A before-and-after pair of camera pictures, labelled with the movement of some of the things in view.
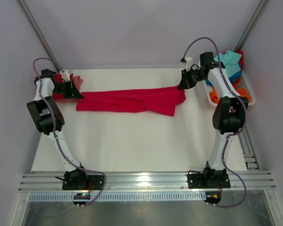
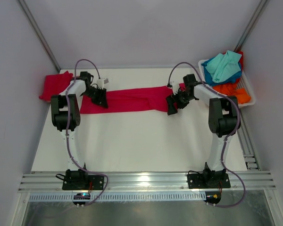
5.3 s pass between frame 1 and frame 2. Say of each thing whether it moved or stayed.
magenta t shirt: stayed
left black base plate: stayed
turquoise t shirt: stayed
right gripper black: moved
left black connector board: stayed
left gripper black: moved
